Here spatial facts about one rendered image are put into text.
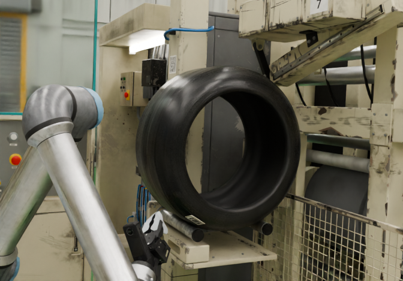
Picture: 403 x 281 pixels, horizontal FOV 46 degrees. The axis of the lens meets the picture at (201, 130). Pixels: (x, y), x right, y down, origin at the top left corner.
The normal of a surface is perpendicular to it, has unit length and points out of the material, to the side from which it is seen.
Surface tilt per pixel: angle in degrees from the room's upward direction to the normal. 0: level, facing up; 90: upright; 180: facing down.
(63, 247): 90
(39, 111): 56
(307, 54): 90
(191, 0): 90
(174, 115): 71
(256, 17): 90
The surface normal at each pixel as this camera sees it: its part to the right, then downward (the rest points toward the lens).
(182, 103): -0.23, -0.41
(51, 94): 0.34, -0.76
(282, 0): -0.90, -0.01
